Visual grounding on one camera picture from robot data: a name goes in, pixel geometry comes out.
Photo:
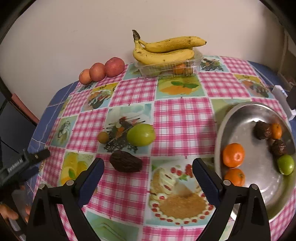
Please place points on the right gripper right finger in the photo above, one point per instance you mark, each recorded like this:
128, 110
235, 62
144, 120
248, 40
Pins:
251, 222

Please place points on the orange mandarin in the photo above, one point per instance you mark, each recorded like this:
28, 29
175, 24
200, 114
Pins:
235, 176
233, 155

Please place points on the yellow banana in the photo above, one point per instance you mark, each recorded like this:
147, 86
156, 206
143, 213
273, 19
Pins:
149, 58
172, 44

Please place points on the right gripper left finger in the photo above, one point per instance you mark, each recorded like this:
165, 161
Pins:
45, 222

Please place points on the left orange-red apple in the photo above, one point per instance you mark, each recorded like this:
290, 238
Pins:
84, 77

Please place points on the pink checkered fruit tablecloth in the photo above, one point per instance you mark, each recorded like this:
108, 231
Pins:
121, 207

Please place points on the middle red apple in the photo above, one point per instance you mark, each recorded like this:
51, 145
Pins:
97, 72

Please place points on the clear plastic fruit container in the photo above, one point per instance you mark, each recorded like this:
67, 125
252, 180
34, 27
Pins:
180, 68

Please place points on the small green guava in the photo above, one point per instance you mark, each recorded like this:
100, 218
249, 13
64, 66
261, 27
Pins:
285, 164

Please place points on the dark brown avocado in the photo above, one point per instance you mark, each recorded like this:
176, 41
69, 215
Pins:
125, 162

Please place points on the upper yellow banana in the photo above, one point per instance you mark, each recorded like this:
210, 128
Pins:
172, 44

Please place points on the red apple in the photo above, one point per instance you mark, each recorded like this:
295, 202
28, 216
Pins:
114, 67
97, 72

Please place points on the white plastic bottle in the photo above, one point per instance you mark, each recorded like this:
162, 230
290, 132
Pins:
281, 96

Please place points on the lower yellow banana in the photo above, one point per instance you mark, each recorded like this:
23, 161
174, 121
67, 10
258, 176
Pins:
149, 58

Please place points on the large green guava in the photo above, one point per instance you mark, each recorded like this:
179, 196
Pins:
141, 135

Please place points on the steel round tray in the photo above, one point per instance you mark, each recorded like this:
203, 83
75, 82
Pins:
259, 165

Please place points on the dark brown fruit in tray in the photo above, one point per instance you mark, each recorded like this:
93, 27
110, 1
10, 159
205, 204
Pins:
262, 130

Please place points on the right red apple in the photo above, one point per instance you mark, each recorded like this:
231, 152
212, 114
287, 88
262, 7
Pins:
114, 67

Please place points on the person's hand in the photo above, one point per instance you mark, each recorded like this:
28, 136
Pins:
8, 213

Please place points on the small mandarin in tray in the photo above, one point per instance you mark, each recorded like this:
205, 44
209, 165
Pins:
276, 131

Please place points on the small yellow-brown fruit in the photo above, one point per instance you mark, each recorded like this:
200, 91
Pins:
103, 137

